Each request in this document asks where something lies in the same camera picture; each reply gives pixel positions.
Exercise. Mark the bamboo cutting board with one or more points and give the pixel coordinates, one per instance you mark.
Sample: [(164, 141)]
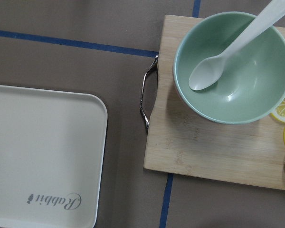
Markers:
[(182, 142)]

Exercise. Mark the cream rectangular tray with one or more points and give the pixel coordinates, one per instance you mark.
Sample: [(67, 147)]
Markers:
[(51, 156)]

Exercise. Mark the white plastic spoon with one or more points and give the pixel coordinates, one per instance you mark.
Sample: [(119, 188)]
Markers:
[(209, 70)]

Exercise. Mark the green bowl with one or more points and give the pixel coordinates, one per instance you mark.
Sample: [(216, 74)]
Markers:
[(253, 82)]

